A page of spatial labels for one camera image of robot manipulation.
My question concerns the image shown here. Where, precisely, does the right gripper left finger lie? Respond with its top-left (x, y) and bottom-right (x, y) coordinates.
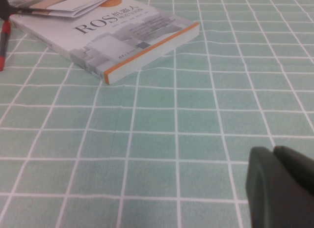
top-left (246, 146), bottom-right (314, 228)

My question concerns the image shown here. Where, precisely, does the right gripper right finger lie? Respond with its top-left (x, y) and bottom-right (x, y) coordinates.
top-left (273, 145), bottom-right (314, 196)

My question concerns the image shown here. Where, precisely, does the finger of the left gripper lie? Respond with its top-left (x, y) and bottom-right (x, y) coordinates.
top-left (0, 0), bottom-right (15, 20)

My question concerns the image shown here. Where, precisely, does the green checked tablecloth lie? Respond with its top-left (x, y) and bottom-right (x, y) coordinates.
top-left (0, 0), bottom-right (314, 228)

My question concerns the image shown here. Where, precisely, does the white robot photo brochure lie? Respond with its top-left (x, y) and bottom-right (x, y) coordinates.
top-left (4, 0), bottom-right (123, 19)

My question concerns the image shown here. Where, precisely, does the red capped marker pen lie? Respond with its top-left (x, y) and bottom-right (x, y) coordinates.
top-left (0, 18), bottom-right (12, 72)

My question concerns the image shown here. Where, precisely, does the white ROS book orange spine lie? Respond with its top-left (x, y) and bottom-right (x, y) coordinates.
top-left (8, 0), bottom-right (200, 86)

